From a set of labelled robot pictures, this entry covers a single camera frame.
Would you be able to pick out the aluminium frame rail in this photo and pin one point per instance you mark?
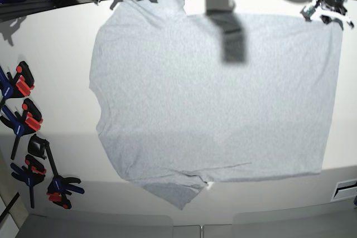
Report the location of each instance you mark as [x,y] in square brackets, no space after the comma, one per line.
[33,2]

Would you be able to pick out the large black blue bar clamp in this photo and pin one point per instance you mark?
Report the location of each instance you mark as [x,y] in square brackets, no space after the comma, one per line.
[60,187]

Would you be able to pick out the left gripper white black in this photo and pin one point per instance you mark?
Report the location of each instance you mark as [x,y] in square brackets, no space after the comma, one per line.
[319,9]

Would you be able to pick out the blue orange bar clamp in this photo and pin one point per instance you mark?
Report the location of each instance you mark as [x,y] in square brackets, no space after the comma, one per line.
[29,122]
[18,86]
[32,174]

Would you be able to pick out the grey T-shirt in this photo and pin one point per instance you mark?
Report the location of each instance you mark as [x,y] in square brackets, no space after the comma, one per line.
[216,97]

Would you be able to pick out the top blue orange bar clamp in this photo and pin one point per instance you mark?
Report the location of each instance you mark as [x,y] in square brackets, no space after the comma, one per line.
[18,86]

